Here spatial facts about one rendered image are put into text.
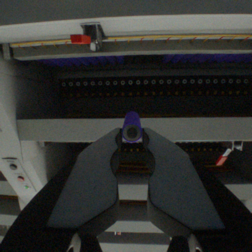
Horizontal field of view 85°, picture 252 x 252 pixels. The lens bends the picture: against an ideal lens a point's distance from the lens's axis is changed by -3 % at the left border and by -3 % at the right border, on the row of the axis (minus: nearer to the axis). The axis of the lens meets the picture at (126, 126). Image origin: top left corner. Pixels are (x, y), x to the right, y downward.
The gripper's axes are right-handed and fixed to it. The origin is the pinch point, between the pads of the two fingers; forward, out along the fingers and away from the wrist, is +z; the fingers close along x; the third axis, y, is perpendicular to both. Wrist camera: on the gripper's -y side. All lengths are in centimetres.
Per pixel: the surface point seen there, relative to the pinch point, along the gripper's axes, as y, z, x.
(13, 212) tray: 50, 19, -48
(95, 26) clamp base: -8.9, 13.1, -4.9
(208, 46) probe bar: -6.1, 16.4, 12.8
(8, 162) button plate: 16.0, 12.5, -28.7
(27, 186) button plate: 24.8, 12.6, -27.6
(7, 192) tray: 28.8, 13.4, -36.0
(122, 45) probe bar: -6.4, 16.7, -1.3
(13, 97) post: 1.7, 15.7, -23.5
